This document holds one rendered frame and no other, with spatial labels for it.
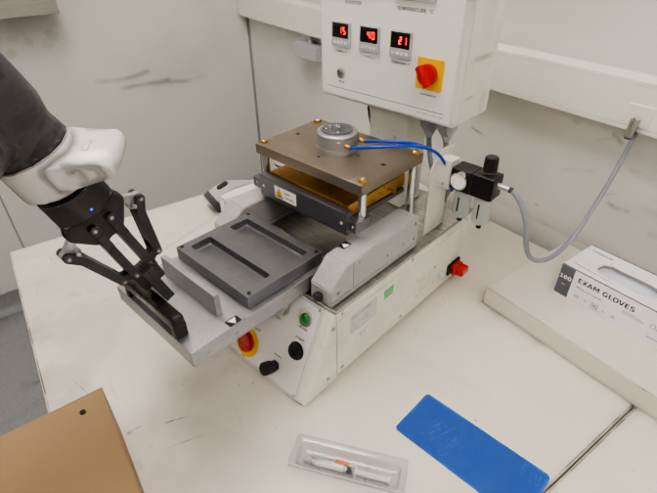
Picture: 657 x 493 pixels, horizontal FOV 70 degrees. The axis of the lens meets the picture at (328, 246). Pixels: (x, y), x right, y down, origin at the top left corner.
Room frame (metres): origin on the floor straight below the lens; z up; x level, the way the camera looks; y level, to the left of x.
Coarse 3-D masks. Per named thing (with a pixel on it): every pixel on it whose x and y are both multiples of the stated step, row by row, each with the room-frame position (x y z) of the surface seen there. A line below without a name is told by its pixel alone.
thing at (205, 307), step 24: (168, 264) 0.61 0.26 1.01; (120, 288) 0.60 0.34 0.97; (192, 288) 0.57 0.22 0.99; (216, 288) 0.60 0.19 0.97; (288, 288) 0.59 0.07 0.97; (144, 312) 0.54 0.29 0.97; (192, 312) 0.54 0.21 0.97; (216, 312) 0.53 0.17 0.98; (240, 312) 0.54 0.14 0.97; (264, 312) 0.55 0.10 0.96; (168, 336) 0.50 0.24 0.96; (192, 336) 0.49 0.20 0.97; (216, 336) 0.49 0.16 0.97; (240, 336) 0.51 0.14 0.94; (192, 360) 0.46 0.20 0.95
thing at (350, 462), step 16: (304, 448) 0.43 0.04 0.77; (320, 448) 0.43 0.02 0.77; (336, 448) 0.43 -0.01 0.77; (352, 448) 0.43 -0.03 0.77; (304, 464) 0.41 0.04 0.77; (320, 464) 0.41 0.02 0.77; (336, 464) 0.40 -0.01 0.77; (352, 464) 0.40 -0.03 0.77; (368, 464) 0.40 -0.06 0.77; (384, 464) 0.40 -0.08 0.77; (400, 464) 0.40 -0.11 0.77; (368, 480) 0.38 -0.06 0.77; (384, 480) 0.38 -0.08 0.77; (400, 480) 0.38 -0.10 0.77
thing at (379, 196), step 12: (288, 168) 0.86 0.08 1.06; (288, 180) 0.81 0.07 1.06; (300, 180) 0.81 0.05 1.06; (312, 180) 0.81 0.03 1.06; (396, 180) 0.81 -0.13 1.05; (312, 192) 0.77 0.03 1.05; (324, 192) 0.76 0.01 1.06; (336, 192) 0.76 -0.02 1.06; (348, 192) 0.76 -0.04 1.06; (372, 192) 0.76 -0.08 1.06; (384, 192) 0.78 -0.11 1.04; (396, 192) 0.81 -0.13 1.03; (348, 204) 0.71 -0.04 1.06; (372, 204) 0.76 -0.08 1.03
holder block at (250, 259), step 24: (240, 216) 0.78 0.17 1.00; (192, 240) 0.70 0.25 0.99; (216, 240) 0.70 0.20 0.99; (240, 240) 0.70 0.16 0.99; (264, 240) 0.72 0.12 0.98; (288, 240) 0.70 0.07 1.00; (192, 264) 0.65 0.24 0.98; (216, 264) 0.63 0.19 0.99; (240, 264) 0.65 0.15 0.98; (264, 264) 0.63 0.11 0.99; (288, 264) 0.63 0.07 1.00; (312, 264) 0.64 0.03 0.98; (240, 288) 0.57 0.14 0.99; (264, 288) 0.57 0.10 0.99
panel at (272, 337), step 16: (304, 304) 0.62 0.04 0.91; (272, 320) 0.64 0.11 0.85; (288, 320) 0.62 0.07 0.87; (320, 320) 0.59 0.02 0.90; (256, 336) 0.64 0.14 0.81; (272, 336) 0.62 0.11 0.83; (288, 336) 0.60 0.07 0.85; (304, 336) 0.59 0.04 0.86; (240, 352) 0.65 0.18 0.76; (256, 352) 0.63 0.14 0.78; (272, 352) 0.61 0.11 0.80; (304, 352) 0.57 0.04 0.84; (256, 368) 0.61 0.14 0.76; (288, 368) 0.57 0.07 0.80; (304, 368) 0.56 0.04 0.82; (288, 384) 0.56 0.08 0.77
